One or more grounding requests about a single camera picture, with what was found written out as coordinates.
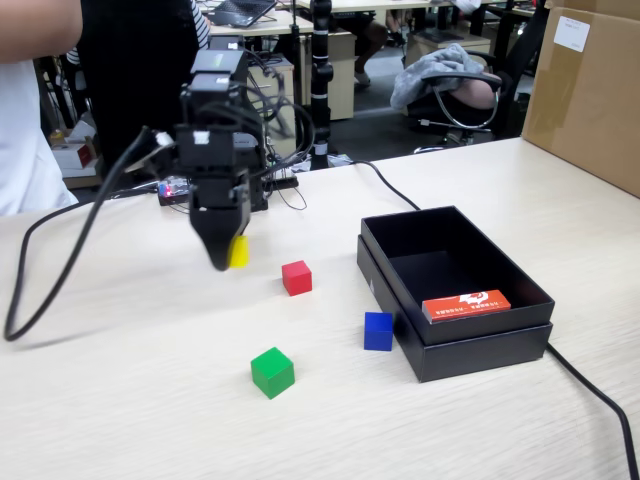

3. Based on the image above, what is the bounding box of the green wooden cube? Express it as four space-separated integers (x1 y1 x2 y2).
250 346 296 401

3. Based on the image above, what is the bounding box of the person in striped shirt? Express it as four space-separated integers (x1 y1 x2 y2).
64 0 211 66

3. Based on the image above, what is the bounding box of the red wooden cube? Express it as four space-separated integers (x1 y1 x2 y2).
281 259 313 297

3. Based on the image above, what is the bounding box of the large black chair back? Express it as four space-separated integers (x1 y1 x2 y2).
74 0 211 166

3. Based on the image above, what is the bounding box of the black chrome office chair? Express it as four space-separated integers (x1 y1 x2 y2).
407 0 549 155

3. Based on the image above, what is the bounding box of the black open box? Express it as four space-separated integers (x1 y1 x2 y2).
360 204 556 346
356 234 554 384

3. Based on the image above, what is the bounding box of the pink round cushion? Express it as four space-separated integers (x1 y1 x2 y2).
455 78 503 112

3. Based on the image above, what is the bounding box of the white shirt person torso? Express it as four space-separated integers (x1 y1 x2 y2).
0 58 80 216

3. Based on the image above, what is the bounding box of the long black power cable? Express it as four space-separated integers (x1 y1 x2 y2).
344 158 640 480

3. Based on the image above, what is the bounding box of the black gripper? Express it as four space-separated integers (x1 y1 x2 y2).
188 167 251 272

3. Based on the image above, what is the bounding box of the grey crumpled blanket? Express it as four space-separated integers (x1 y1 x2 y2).
389 43 504 112

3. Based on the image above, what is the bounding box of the bare human forearm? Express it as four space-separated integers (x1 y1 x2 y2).
0 0 84 64

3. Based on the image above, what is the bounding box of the black jointed pole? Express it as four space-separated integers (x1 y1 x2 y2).
308 0 334 170

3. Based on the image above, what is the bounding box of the tall beige cabinet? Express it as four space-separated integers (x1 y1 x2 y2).
303 30 357 121

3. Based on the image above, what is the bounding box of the white and red box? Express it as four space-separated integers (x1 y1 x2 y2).
52 142 99 171

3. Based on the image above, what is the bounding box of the thin black servo wire bundle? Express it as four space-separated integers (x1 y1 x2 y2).
239 47 316 211

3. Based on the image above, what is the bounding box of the blue wooden cube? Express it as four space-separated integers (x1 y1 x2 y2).
363 311 395 352

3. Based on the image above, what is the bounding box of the light wood office desk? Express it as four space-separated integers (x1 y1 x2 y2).
209 9 316 37

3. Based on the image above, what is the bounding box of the yellow wooden cube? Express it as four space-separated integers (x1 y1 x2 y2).
227 234 251 270

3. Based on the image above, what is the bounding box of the beige three-drawer cabinet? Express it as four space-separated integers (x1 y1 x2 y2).
247 54 297 159

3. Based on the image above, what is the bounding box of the small orange carton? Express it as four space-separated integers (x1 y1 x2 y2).
421 288 513 325

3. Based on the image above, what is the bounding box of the large brown cardboard box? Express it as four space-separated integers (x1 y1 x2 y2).
520 0 640 199

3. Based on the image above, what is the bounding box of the thick black camera cable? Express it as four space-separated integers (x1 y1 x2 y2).
2 124 166 344

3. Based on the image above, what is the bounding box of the controller circuit board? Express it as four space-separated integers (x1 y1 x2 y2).
157 177 194 207

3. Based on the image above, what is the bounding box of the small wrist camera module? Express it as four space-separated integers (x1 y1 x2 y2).
124 128 177 174

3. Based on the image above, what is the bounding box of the seated person bare leg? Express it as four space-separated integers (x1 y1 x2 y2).
353 14 392 92

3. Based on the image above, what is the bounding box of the black open laptop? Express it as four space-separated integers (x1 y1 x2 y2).
209 0 279 29

